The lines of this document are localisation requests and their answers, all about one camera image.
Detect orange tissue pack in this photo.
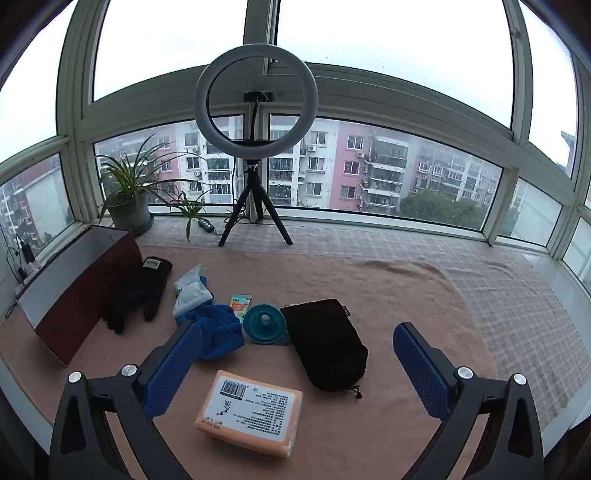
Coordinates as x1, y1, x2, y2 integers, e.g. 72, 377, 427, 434
194, 370, 304, 459

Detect large potted spider plant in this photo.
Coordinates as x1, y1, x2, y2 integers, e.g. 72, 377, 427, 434
95, 136, 186, 237

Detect teal silicone funnel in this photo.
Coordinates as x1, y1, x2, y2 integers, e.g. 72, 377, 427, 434
242, 304, 290, 346

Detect small spider plant shoot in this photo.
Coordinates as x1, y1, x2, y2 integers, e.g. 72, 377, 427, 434
158, 191, 205, 242

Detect black fuzzy gloves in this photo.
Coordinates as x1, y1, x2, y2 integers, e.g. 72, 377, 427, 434
101, 256, 173, 335

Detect black drawstring pouch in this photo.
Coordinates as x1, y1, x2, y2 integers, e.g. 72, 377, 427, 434
281, 298, 369, 400

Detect red storage box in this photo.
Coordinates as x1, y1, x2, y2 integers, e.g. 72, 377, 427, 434
17, 226, 142, 365

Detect white power strip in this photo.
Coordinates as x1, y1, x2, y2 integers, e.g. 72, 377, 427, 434
15, 260, 40, 296

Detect pink blanket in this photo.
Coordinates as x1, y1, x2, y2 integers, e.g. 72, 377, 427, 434
0, 245, 500, 480

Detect white ring light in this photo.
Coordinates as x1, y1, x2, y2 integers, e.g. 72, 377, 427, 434
193, 43, 318, 160

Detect black charger plug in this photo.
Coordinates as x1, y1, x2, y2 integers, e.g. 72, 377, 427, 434
21, 243, 35, 264

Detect light blue wipes packet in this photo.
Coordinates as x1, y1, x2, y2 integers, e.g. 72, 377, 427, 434
172, 265, 213, 318

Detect blue knitted cloth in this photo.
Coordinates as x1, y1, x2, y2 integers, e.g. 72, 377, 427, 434
176, 302, 245, 361

